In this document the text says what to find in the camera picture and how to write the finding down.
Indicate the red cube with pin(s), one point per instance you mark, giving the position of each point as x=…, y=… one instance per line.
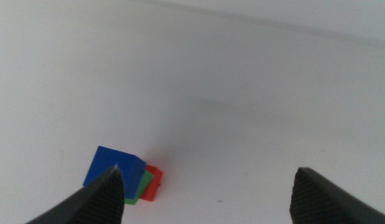
x=153, y=183

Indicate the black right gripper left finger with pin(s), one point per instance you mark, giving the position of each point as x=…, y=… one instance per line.
x=95, y=202

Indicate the blue cube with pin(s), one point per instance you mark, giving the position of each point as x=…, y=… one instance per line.
x=117, y=165

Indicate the green cube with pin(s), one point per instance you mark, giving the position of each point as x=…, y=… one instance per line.
x=142, y=186

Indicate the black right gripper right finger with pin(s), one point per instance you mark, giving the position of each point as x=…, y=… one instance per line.
x=319, y=202

